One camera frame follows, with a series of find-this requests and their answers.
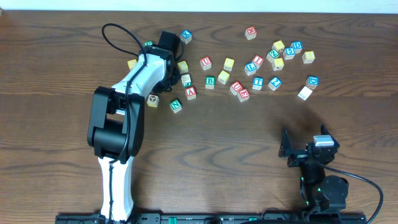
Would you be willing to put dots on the blue 5 block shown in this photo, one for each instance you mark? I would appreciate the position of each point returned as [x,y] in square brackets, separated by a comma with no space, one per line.
[288,53]

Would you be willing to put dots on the yellow hammer block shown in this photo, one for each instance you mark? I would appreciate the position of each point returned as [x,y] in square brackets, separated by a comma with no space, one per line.
[277,64]

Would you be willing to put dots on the red block far top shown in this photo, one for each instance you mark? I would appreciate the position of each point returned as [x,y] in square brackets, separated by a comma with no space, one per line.
[250,33]

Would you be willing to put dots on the green F block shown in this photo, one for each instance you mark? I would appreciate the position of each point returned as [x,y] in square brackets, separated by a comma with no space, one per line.
[148,43]

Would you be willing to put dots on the blue L block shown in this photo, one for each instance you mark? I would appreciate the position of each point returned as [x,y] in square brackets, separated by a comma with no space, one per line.
[250,69]

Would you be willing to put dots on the red E block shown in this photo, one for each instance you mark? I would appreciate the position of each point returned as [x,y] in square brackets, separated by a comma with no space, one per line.
[243,95]

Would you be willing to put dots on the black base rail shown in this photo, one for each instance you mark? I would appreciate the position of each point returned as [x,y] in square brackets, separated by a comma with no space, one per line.
[269,217]

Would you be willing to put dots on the yellow block far left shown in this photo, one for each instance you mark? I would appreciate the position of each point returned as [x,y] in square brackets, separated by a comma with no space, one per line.
[132,63]

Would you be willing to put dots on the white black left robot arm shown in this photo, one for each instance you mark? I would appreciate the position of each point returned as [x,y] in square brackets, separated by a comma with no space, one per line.
[116,127]

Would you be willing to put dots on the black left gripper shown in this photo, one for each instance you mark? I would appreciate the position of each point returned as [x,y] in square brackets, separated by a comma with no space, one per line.
[173,74]

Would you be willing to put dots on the green B block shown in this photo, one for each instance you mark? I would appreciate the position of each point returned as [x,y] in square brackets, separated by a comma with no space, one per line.
[209,82]

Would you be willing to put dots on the plain green-edged block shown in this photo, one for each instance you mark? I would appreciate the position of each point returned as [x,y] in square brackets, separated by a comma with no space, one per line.
[186,80]

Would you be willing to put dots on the blue D block upper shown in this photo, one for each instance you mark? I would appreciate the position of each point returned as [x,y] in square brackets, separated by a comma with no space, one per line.
[297,46]

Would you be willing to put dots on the blue X block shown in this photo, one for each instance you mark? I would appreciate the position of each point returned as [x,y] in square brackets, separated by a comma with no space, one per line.
[186,36]

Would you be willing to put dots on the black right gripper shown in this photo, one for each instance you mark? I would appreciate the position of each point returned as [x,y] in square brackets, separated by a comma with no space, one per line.
[299,155]

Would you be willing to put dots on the red u block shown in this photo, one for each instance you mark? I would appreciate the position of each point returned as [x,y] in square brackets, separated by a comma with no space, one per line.
[236,87]
[206,63]

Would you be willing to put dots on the red I block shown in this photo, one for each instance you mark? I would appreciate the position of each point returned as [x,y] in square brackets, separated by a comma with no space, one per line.
[258,61]

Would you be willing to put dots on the yellow 8 block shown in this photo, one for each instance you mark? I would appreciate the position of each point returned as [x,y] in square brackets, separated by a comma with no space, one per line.
[308,57]

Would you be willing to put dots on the yellow block centre upper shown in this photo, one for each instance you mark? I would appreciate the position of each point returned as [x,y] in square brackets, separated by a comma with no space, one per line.
[228,64]

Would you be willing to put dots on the blue D block lower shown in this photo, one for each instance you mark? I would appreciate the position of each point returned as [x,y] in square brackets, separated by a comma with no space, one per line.
[312,82]

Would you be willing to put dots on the blue 2 block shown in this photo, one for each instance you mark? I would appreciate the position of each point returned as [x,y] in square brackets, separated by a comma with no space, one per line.
[274,83]

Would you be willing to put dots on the yellow block centre lower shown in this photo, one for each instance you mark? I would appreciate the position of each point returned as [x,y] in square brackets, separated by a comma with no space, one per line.
[223,77]

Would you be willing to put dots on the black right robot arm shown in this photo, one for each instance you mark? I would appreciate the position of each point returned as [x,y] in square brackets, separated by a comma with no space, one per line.
[322,193]

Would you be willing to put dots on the blue T block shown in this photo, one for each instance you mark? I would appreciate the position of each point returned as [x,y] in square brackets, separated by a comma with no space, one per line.
[258,83]

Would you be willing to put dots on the plain wooden block right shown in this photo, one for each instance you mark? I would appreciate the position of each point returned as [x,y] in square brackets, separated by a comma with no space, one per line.
[305,93]

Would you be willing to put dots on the red U block lower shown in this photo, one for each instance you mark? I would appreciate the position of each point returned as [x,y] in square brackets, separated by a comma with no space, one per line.
[236,87]

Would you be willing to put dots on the yellow O block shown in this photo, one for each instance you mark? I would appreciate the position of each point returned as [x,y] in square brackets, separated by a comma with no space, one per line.
[183,67]

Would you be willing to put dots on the blue d block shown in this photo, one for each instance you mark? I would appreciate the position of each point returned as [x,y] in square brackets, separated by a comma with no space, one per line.
[297,46]
[312,82]

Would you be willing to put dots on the green Z block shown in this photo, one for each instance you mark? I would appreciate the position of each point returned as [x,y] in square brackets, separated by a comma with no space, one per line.
[272,55]

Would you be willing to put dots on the green N block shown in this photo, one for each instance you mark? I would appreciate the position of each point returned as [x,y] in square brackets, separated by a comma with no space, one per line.
[176,105]

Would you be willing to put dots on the red A block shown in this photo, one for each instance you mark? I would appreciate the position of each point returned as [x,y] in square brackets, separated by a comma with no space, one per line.
[190,93]

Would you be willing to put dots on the monkey picture wooden block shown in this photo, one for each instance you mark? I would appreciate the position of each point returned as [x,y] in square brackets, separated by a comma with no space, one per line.
[153,101]

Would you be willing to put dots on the yellow block top right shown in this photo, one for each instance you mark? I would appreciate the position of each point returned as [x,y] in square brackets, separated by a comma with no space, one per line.
[278,46]

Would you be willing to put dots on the red U block upper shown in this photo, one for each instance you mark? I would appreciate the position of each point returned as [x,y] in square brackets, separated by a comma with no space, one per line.
[206,63]

